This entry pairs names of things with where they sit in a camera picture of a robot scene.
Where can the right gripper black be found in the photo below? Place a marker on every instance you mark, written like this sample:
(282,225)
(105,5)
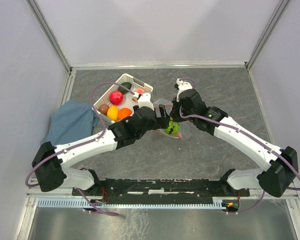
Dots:
(173,112)

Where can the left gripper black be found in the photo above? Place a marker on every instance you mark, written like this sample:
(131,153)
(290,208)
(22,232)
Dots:
(162,122)

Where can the green mini watermelon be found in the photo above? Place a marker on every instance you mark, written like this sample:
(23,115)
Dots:
(173,128)

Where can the clear zip top bag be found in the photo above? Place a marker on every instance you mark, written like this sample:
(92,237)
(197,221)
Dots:
(184,128)

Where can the orange fruit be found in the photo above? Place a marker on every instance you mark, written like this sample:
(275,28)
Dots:
(123,113)

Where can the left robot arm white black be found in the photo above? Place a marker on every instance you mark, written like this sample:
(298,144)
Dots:
(52,165)

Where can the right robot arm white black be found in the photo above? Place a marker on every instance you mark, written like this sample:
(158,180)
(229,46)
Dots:
(277,167)

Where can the pink yellow peach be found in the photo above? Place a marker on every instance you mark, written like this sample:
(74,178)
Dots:
(139,91)

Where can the white perforated plastic basket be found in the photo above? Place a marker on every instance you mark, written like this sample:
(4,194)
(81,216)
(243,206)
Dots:
(127,101)

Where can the dark green avocado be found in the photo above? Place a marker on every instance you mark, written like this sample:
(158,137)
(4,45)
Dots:
(125,87)

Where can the yellow lemon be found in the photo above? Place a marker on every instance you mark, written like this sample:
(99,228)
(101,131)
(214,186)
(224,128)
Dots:
(112,113)

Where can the brown kiwi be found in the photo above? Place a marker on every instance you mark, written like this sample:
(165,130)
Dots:
(103,109)

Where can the blue cloth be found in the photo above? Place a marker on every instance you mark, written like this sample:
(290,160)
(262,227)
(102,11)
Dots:
(73,121)

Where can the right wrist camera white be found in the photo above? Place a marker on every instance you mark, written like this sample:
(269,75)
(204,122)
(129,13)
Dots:
(184,83)

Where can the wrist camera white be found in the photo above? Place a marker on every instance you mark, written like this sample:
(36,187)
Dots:
(144,99)
(184,83)

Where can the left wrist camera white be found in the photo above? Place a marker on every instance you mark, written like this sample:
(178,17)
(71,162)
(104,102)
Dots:
(144,99)

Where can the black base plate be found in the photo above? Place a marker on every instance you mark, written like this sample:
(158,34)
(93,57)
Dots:
(162,191)

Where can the light blue cable duct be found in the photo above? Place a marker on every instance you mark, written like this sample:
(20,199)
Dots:
(46,202)

